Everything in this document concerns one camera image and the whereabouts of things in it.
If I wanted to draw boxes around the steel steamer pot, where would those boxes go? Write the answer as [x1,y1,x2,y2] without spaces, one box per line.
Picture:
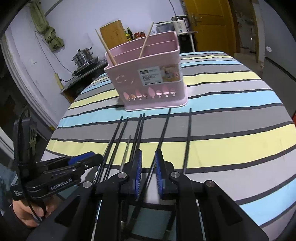
[73,47,94,67]

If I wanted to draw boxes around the pink plastic utensil basket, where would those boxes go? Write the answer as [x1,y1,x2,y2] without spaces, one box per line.
[104,31,188,112]

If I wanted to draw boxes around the wooden chopstick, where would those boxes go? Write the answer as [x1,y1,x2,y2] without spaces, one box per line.
[95,29,117,66]
[139,22,154,58]

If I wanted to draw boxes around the dark wooden cabinet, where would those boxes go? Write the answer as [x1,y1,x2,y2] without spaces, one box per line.
[60,59,109,104]

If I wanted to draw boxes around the dark glass bottle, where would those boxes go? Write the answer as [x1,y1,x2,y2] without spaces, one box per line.
[124,27,135,42]

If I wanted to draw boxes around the yellow door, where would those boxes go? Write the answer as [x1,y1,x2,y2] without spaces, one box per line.
[183,0,237,55]

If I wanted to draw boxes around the striped tablecloth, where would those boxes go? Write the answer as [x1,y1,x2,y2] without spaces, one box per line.
[44,51,296,232]

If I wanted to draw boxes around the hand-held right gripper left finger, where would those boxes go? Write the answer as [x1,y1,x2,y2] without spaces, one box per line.
[26,149,142,241]

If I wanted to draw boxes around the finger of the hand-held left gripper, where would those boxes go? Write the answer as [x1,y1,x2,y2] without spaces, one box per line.
[67,151,96,165]
[45,153,104,178]

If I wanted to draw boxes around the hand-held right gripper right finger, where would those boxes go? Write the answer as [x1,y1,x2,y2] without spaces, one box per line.
[154,149,270,241]

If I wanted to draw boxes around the white electric kettle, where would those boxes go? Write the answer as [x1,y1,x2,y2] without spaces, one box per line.
[171,15,192,33]

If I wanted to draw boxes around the wooden cutting board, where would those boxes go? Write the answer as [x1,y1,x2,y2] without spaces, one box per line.
[99,20,128,50]

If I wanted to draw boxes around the white metal side table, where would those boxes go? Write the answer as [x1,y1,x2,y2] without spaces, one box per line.
[177,31,199,53]

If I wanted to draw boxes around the person's left hand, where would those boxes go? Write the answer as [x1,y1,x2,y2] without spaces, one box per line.
[9,199,55,227]

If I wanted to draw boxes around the green hanging cloth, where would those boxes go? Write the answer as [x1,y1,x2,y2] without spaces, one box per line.
[29,1,64,52]

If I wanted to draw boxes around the yellowed power strip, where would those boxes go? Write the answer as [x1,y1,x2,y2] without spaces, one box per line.
[54,73,63,90]

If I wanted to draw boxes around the black induction stove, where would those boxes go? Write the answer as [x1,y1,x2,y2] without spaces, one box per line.
[72,56,102,77]

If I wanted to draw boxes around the grey refrigerator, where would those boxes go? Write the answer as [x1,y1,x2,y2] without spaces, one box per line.
[264,0,296,98]

